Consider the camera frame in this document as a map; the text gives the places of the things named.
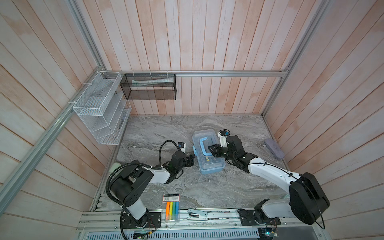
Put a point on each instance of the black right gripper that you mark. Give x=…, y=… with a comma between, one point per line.
x=215, y=150

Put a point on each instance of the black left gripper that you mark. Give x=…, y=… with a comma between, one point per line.
x=190, y=160

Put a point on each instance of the black wire mesh basket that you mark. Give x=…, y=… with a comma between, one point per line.
x=149, y=87

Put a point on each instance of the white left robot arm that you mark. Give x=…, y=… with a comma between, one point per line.
x=126, y=183

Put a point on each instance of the highlighter marker pack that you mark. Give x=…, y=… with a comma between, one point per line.
x=172, y=202

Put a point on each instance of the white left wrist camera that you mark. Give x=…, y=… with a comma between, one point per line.
x=182, y=146

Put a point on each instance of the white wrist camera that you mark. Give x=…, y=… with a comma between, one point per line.
x=222, y=135
x=182, y=146

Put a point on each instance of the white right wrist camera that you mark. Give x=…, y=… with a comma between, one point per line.
x=222, y=135

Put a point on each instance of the aluminium mounting rail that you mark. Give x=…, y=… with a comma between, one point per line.
x=216, y=219

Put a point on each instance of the blue clear-lid tool box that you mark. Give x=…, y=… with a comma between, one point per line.
x=208, y=164

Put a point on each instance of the white wire mesh shelf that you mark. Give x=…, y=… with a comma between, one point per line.
x=103, y=109

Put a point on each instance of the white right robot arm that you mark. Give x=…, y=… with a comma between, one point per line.
x=306, y=199

